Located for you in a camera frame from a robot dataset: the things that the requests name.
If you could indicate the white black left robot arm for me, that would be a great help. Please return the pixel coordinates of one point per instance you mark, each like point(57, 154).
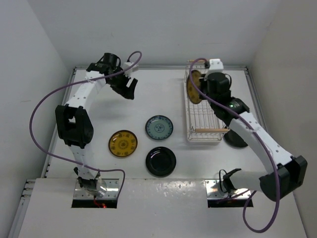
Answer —
point(74, 126)

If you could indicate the metal base plate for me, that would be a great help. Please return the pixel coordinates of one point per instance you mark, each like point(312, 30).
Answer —
point(214, 193)
point(104, 189)

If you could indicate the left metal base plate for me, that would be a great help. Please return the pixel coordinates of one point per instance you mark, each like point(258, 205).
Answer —
point(104, 189)

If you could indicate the blue white porcelain plate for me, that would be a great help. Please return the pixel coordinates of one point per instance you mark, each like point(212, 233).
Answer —
point(159, 127)

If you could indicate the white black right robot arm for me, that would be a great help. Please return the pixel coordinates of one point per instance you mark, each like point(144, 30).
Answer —
point(284, 172)

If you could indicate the wire dish rack wooden handles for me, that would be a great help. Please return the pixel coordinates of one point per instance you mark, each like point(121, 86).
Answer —
point(202, 126)

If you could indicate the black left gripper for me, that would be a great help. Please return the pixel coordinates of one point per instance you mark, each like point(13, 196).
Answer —
point(121, 91)

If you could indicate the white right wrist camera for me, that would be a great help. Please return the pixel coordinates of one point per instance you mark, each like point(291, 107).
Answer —
point(214, 65)

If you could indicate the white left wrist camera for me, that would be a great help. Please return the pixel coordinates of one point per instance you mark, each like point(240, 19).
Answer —
point(126, 66)

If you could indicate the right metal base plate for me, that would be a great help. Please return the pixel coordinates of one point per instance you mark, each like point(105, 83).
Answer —
point(214, 193)

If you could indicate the black glossy plate centre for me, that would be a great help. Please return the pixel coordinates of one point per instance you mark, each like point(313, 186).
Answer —
point(160, 162)

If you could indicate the yellow patterned plate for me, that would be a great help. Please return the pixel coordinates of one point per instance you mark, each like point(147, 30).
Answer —
point(122, 143)
point(192, 93)

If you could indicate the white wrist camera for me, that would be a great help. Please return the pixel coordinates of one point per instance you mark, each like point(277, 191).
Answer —
point(214, 65)
point(126, 66)

